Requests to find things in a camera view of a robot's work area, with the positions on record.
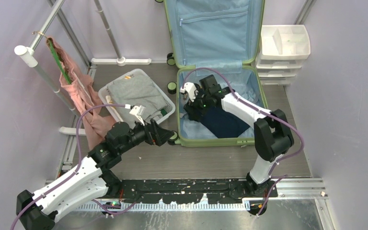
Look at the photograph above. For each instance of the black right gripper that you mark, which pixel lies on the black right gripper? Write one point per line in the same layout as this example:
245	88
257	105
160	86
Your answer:
191	107

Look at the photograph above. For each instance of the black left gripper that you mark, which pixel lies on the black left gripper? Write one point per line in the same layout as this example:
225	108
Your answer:
156	134

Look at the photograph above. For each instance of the dark green garment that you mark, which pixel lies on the dark green garment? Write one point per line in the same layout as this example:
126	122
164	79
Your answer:
163	112

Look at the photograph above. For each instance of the navy blue garment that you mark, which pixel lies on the navy blue garment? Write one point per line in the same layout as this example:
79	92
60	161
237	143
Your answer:
223	124

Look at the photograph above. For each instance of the grey garment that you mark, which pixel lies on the grey garment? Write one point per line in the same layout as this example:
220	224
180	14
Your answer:
139	90

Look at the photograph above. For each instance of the white perforated plastic basket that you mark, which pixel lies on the white perforated plastic basket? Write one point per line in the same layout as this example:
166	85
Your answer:
106	98

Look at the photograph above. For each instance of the green ribbed hard-shell suitcase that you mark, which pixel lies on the green ribbed hard-shell suitcase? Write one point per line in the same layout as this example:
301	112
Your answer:
220	38

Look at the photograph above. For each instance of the white plastic drawer organizer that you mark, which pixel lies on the white plastic drawer organizer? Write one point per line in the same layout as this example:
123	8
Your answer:
283	51

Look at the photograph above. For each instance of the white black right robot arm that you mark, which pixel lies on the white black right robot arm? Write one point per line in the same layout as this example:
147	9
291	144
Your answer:
272	137

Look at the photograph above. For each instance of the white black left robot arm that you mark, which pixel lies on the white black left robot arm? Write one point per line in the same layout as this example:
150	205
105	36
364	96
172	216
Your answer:
90	179

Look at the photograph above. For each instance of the pink cloth garment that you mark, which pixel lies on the pink cloth garment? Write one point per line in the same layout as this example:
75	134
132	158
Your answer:
84	97

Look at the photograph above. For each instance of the green clothes hanger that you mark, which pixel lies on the green clothes hanger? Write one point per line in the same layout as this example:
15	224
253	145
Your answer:
58	61

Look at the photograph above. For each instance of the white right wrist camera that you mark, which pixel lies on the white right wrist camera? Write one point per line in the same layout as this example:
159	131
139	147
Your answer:
189	91

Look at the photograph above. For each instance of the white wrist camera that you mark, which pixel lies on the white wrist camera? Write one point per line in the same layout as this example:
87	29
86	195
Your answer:
189	91
135	114

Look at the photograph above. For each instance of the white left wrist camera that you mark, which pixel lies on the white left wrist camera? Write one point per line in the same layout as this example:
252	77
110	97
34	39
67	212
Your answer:
135	114

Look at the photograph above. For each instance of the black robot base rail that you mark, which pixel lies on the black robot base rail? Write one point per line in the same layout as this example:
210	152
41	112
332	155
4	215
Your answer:
187	194

